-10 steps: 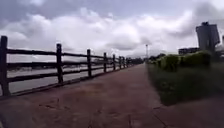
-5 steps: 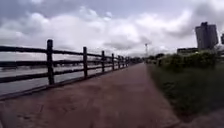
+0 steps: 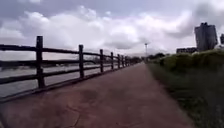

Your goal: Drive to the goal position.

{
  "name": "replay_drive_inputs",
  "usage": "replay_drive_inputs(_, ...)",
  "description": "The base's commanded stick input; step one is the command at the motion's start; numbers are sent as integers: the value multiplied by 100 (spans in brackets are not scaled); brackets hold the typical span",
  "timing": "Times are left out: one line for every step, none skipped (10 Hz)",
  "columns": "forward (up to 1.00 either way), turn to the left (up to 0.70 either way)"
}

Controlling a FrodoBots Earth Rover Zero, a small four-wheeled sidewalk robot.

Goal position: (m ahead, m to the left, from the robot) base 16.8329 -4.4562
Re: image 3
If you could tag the low dark building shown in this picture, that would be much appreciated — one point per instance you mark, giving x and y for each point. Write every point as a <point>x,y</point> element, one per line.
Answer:
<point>186,50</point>

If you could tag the dark wooden rail fence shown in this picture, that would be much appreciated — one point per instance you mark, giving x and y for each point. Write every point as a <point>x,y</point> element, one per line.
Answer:
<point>40,63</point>

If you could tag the tall dark tower building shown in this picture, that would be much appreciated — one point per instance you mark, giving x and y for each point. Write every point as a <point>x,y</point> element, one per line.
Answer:
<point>205,36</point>

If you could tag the row of green bushes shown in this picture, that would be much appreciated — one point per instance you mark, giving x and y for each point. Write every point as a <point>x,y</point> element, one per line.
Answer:
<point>196,60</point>

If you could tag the reddish brown paved path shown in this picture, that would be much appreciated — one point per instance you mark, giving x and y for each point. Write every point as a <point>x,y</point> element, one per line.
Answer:
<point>113,96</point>

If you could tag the grey river water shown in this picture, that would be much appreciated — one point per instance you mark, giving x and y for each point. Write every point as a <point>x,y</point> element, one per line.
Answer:
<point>20,81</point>

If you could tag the tall lamp pole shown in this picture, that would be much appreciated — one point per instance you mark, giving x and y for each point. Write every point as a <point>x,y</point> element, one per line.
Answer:
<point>146,50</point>

